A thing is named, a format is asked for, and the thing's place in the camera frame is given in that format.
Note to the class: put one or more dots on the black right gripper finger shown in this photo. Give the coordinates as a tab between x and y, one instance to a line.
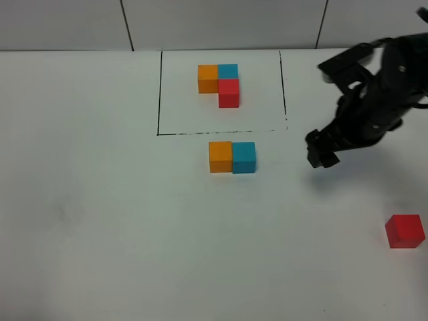
313	155
329	158

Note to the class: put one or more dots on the template blue cube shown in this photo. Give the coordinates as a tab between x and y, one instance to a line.
228	71

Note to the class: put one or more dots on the loose red cube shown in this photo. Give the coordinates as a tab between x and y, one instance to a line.
404	231

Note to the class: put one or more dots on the template orange cube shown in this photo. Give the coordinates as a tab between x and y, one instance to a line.
208	79

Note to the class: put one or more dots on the template red cube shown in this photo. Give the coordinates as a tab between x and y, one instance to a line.
229	93

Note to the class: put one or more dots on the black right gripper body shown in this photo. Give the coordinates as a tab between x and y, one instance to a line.
399	82

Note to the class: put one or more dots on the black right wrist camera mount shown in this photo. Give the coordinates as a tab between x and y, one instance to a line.
348	66

